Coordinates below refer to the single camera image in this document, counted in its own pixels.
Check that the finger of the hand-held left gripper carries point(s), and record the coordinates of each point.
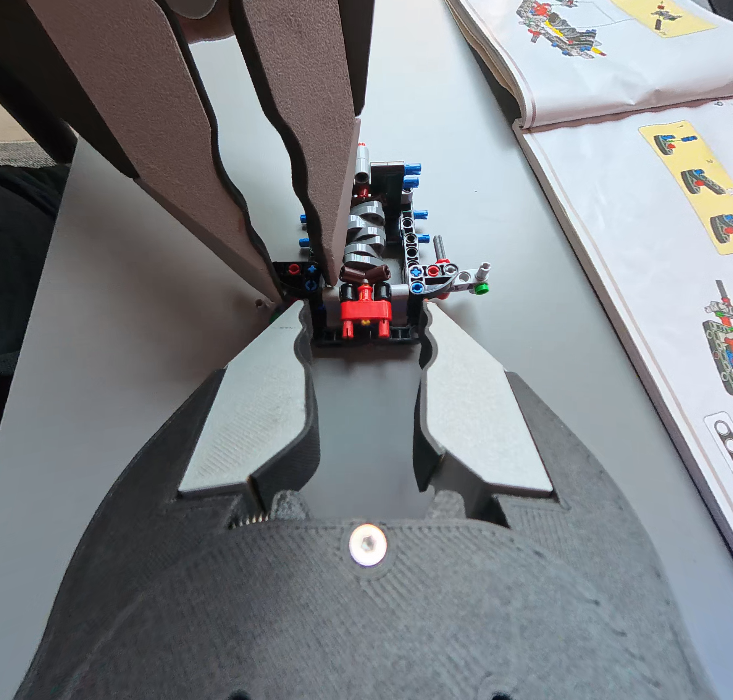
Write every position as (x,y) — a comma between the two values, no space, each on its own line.
(309,81)
(137,81)

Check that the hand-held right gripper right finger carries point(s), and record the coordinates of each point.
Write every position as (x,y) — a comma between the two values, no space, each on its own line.
(481,425)

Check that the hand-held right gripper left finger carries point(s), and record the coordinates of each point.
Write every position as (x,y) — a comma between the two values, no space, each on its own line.
(252,419)

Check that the black angled lego piece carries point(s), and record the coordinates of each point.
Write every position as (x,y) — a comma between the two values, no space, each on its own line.
(286,280)

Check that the black frame lego assembly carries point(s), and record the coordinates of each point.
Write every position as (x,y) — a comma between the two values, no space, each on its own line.
(366,310)

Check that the open lego instruction booklet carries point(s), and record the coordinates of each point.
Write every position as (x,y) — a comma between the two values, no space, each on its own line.
(572,167)

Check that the person's left hand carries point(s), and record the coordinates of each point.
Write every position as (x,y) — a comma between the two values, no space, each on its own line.
(212,31)

